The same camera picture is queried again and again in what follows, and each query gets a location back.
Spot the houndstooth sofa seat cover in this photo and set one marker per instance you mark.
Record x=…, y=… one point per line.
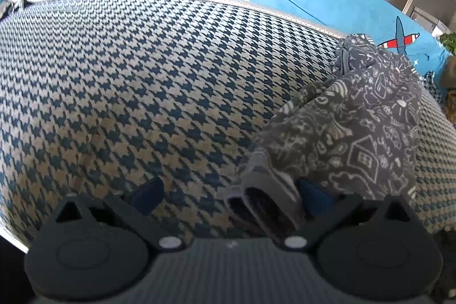
x=152, y=98

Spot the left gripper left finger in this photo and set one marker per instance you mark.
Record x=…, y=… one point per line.
x=134, y=209

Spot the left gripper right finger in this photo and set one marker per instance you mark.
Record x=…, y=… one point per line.
x=324, y=211

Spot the grey doodle-print garment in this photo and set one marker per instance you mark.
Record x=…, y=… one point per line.
x=354, y=133

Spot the green potted plant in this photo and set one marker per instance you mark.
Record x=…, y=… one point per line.
x=449, y=42

